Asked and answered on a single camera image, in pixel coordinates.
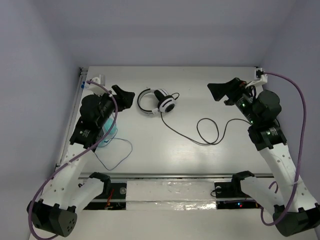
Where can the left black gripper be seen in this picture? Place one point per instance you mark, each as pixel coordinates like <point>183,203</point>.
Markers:
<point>115,98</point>

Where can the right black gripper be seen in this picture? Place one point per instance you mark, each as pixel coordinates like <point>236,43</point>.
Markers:
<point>232,89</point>

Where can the black white headphones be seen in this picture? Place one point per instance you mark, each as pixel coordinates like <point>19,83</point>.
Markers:
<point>166,102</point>

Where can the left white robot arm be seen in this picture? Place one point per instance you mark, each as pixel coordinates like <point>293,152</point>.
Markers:
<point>57,203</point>

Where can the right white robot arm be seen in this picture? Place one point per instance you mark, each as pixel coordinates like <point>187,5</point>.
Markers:
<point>293,208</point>

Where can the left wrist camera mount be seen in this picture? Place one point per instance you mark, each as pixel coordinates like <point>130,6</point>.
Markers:
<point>94,84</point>

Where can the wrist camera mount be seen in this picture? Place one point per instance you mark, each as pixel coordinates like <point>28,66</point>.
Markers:
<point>94,84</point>
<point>260,78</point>

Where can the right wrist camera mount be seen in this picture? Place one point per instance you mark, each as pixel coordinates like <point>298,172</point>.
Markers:
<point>260,78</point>

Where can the aluminium rail frame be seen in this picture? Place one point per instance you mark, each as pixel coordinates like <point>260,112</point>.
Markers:
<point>199,138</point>

